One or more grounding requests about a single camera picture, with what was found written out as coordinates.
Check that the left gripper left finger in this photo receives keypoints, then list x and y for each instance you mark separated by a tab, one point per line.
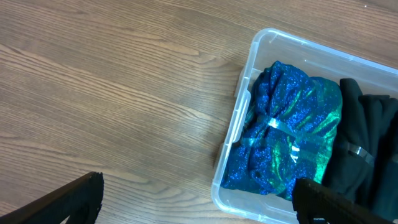
78	202

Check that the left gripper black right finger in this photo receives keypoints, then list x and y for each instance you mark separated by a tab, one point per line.
315	203

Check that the black taped garment front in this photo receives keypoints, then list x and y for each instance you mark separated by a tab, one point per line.
361	167

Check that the blue sequin fabric bundle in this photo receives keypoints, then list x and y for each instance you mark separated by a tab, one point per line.
288	132

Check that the clear plastic storage bin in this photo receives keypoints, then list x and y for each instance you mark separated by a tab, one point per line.
268	46

